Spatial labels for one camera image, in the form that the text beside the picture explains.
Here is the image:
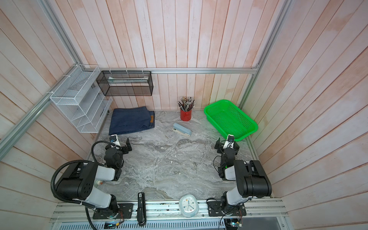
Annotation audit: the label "aluminium front rail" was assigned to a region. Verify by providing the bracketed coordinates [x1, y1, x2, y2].
[48, 198, 291, 230]

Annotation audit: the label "red pencil cup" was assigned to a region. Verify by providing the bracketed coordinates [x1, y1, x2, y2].
[177, 96, 196, 121]

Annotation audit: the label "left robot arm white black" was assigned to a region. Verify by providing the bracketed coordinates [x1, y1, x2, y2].
[50, 135, 133, 221]

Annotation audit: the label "grey blue stapler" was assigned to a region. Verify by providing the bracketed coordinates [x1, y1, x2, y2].
[172, 123, 192, 137]

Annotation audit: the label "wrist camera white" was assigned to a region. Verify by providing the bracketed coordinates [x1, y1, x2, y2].
[224, 134, 235, 149]
[109, 134, 121, 146]

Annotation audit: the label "white wire mesh shelf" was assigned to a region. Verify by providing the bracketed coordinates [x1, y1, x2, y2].
[50, 65, 113, 133]

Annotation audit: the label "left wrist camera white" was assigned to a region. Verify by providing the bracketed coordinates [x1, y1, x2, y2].
[109, 134, 121, 146]

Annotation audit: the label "black mesh wall basket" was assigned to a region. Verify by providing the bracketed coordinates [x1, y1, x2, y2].
[96, 70, 154, 96]

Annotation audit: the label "white round clock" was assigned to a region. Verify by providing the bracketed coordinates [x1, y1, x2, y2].
[179, 194, 199, 218]

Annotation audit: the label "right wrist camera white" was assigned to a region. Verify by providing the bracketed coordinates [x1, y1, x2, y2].
[224, 134, 235, 149]

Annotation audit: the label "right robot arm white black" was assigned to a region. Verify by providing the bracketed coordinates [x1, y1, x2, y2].
[207, 135, 272, 217]

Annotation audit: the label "dark blue denim trousers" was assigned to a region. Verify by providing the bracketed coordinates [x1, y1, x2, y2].
[109, 106, 155, 135]

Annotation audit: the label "green plastic basket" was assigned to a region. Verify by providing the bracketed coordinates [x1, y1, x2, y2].
[204, 100, 258, 142]

